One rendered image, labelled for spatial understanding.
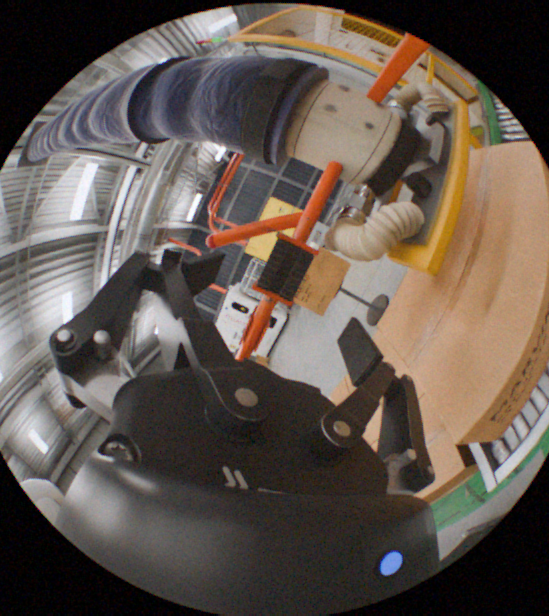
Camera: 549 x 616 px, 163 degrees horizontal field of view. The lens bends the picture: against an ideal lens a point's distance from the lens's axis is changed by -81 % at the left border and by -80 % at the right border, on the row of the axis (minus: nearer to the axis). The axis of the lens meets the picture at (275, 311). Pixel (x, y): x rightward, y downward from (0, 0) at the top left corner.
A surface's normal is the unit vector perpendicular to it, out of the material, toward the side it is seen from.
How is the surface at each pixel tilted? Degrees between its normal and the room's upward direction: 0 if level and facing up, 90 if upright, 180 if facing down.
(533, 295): 0
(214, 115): 87
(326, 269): 90
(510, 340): 0
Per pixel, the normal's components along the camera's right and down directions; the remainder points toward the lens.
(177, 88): 0.16, 0.64
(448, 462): -0.90, -0.42
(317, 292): -0.07, 0.36
